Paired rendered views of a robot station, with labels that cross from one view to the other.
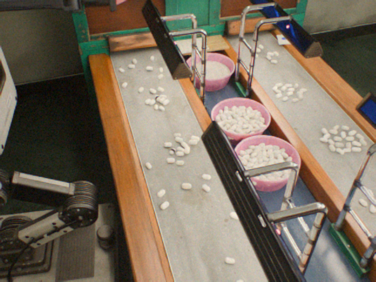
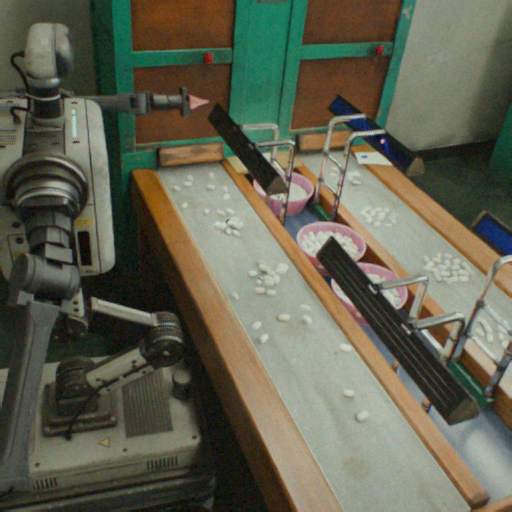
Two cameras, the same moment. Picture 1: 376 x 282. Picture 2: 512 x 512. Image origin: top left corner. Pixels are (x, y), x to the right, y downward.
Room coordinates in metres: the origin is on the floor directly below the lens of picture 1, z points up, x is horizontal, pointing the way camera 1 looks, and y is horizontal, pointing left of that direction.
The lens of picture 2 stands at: (-0.35, 0.37, 2.02)
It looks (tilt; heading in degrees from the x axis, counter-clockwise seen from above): 37 degrees down; 350
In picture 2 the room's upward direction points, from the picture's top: 6 degrees clockwise
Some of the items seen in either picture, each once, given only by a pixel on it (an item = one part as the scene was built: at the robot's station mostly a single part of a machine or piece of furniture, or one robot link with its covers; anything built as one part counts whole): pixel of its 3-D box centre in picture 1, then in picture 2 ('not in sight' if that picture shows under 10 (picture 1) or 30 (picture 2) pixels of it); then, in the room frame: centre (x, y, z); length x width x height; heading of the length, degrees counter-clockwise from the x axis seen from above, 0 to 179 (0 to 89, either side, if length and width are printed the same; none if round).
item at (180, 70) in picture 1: (163, 33); (244, 144); (1.59, 0.10, 1.08); 0.62 x 0.08 x 0.07; 16
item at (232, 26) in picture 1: (250, 24); (324, 139); (2.19, -0.37, 0.83); 0.30 x 0.06 x 0.07; 106
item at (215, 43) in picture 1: (197, 45); (264, 162); (2.04, -0.06, 0.77); 0.33 x 0.15 x 0.01; 106
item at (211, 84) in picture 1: (209, 73); (282, 194); (1.83, -0.12, 0.72); 0.27 x 0.27 x 0.10
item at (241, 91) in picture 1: (261, 54); (348, 173); (1.72, -0.36, 0.90); 0.20 x 0.19 x 0.45; 16
